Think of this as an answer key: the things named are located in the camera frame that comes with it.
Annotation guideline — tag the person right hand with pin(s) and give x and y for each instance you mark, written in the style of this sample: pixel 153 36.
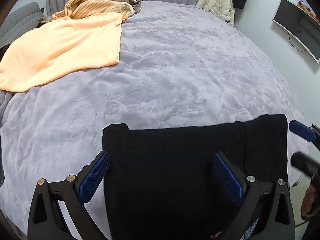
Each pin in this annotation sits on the person right hand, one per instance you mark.
pixel 310 203

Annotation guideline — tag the tan striped garment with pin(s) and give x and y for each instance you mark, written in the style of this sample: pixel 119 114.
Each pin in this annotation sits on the tan striped garment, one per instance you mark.
pixel 78 9

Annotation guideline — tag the peach fleece blanket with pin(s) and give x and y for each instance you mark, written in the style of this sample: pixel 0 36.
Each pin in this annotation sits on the peach fleece blanket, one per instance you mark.
pixel 60 47

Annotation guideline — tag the lavender plush bed blanket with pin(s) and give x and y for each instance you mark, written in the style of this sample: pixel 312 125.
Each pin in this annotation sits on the lavender plush bed blanket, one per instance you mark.
pixel 179 66

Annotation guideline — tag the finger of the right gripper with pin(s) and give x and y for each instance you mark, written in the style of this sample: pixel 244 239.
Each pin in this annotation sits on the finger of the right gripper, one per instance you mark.
pixel 305 164
pixel 301 130

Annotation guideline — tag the grey headboard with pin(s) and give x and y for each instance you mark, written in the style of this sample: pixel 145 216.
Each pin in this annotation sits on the grey headboard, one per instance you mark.
pixel 19 22

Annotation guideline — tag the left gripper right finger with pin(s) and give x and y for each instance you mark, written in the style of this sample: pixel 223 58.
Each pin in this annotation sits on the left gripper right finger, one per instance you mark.
pixel 265 209

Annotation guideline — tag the black pants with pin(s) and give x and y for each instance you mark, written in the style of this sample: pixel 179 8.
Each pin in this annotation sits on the black pants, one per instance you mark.
pixel 161 182

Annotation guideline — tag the curved wall monitor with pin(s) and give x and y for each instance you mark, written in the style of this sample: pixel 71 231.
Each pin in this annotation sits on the curved wall monitor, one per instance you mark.
pixel 300 25

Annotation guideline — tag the cream puffer jacket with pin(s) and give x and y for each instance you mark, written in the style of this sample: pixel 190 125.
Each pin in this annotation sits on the cream puffer jacket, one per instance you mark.
pixel 223 9

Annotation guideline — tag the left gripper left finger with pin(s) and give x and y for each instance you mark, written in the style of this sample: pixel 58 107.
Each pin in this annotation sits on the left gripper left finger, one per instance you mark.
pixel 46 220

